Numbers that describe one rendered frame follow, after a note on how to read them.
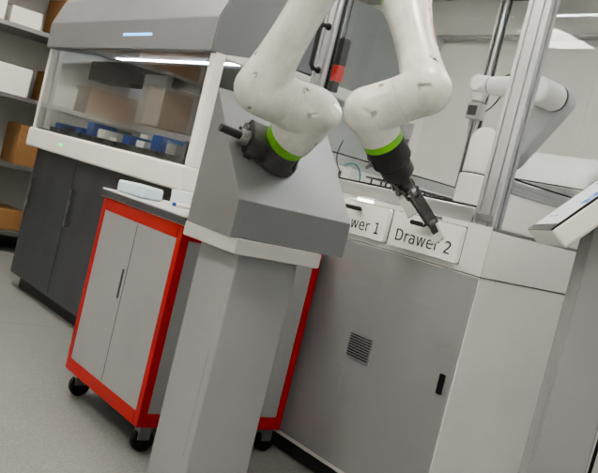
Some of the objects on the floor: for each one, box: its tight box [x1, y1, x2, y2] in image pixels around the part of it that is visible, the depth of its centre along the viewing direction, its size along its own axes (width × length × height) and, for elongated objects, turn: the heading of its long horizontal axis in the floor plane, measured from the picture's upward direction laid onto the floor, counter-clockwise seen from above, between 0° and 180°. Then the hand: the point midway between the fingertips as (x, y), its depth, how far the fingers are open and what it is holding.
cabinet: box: [256, 237, 598, 473], centre depth 306 cm, size 95×103×80 cm
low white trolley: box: [66, 188, 323, 451], centre depth 294 cm, size 58×62×76 cm
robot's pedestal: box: [130, 221, 321, 473], centre depth 231 cm, size 30×30×76 cm
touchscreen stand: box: [518, 219, 598, 473], centre depth 195 cm, size 50×45×102 cm
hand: (423, 224), depth 199 cm, fingers open, 13 cm apart
